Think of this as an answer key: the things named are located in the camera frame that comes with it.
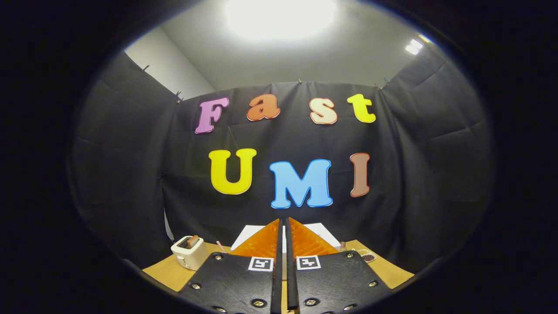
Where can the pink straw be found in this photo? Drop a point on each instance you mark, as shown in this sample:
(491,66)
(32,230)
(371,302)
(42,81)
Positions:
(221,247)

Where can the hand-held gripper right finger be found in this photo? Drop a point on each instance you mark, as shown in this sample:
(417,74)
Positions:
(290,270)

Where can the white microwave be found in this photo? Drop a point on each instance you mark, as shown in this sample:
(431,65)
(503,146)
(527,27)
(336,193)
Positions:
(246,237)

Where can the white toaster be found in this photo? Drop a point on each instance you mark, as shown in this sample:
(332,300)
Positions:
(187,257)

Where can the black backdrop cloth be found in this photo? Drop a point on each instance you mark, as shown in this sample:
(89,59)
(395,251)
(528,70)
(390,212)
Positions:
(130,174)

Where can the large ceiling light panel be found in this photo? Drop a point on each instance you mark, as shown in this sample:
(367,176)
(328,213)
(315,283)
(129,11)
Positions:
(279,17)

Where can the toast slice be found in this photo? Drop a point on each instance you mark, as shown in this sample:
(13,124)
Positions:
(193,241)

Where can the small ceiling light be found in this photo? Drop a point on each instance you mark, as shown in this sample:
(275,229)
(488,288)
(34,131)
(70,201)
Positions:
(414,46)

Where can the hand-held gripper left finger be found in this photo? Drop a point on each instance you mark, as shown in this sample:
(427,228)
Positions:
(277,270)

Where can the white condiment tray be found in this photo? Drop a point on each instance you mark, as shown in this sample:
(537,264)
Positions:
(366,255)

